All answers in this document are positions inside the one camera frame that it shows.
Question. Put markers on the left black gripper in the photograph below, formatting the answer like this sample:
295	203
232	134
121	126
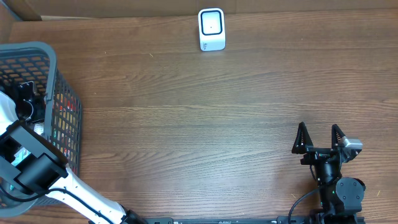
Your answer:
23	101

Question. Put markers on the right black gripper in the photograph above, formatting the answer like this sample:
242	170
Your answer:
300	146

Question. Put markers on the spaghetti pasta packet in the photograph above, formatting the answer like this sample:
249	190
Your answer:
65	128

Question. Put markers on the white tube with gold cap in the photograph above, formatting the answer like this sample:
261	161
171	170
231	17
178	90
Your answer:
39	128

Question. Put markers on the teal snack packet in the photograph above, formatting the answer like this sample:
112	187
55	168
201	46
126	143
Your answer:
20	156

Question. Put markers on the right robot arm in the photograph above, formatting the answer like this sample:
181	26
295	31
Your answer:
340	197

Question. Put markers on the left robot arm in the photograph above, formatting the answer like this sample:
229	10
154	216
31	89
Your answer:
37	168

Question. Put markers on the grey plastic mesh basket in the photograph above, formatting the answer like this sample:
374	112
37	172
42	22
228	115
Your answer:
37	62

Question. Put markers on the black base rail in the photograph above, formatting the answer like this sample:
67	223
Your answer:
278	220

